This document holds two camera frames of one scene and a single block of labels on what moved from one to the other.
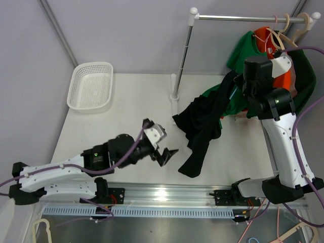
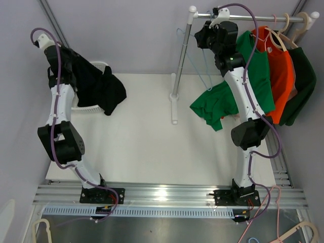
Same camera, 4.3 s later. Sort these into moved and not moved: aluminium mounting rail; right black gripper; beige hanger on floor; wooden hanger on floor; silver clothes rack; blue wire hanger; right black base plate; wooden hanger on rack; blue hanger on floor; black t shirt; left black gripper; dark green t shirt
Moved: left black gripper; black t shirt; blue wire hanger; right black gripper
Not moved: aluminium mounting rail; blue hanger on floor; beige hanger on floor; right black base plate; wooden hanger on floor; wooden hanger on rack; dark green t shirt; silver clothes rack
